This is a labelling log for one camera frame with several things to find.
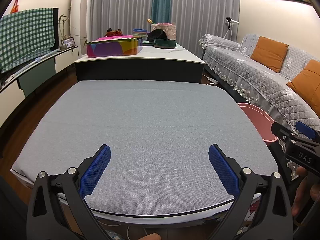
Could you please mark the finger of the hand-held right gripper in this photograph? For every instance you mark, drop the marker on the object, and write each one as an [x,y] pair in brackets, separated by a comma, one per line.
[278,130]
[305,129]

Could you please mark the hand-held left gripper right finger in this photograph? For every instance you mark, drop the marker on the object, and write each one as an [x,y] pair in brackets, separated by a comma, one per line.
[223,172]

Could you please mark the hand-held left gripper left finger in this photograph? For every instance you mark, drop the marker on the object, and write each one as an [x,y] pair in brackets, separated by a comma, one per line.
[96,172]

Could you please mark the pink plastic bin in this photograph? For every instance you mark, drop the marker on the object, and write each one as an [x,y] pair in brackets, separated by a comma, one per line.
[260,125]

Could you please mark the person's right hand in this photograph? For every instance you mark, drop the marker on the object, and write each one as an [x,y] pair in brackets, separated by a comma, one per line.
[303,192]

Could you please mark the orange cushion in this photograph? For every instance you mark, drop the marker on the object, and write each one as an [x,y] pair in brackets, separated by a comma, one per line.
[307,87]
[268,53]

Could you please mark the grey padded table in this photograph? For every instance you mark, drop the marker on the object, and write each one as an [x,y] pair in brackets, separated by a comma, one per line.
[150,130]

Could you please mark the grey quilted sofa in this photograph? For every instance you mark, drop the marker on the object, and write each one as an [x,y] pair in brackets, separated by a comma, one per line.
[245,67]

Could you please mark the white power strip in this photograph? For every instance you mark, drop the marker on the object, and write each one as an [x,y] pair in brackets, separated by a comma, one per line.
[212,80]

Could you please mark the television cabinet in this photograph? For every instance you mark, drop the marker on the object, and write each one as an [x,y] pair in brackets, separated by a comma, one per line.
[35,75]

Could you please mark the dark coffee table white top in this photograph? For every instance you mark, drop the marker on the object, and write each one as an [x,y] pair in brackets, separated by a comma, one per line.
[150,67]

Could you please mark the colourful rectangular box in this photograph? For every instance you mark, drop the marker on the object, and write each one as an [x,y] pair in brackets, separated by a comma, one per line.
[112,48]

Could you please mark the grey rod with blue joint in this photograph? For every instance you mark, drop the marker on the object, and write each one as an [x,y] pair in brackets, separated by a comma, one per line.
[27,63]

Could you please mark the magenta paper sheet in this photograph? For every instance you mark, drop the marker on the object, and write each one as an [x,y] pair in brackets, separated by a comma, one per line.
[112,38]

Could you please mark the red teapot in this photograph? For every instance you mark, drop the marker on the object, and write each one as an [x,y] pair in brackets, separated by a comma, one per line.
[113,33]

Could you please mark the grey curtain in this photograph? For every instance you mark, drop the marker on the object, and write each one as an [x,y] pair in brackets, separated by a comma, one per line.
[122,5]
[205,10]

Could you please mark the green round tin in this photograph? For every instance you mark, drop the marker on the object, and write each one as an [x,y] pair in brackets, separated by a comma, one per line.
[165,43]

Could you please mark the stack of pastel bowls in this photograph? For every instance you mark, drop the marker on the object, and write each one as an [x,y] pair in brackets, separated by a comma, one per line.
[140,33]

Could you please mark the pink fabric basket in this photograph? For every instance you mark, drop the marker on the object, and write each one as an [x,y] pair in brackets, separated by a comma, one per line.
[170,31]

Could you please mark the black television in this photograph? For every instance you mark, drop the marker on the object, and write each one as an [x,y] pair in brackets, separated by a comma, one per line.
[56,30]

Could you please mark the black hat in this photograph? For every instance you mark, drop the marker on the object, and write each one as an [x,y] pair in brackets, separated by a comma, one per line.
[156,35]

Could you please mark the potted plant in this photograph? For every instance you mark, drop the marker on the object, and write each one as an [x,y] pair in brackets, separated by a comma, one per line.
[63,25]

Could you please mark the green checked cloth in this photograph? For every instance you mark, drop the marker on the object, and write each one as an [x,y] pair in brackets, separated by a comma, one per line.
[25,35]

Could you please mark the white standing air conditioner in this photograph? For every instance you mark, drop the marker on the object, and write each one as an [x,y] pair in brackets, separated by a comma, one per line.
[80,17]

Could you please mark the teal curtain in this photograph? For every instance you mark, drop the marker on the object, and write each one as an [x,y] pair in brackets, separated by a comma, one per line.
[161,0]

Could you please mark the small photo frame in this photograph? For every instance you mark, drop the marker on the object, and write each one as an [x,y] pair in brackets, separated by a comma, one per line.
[68,42]

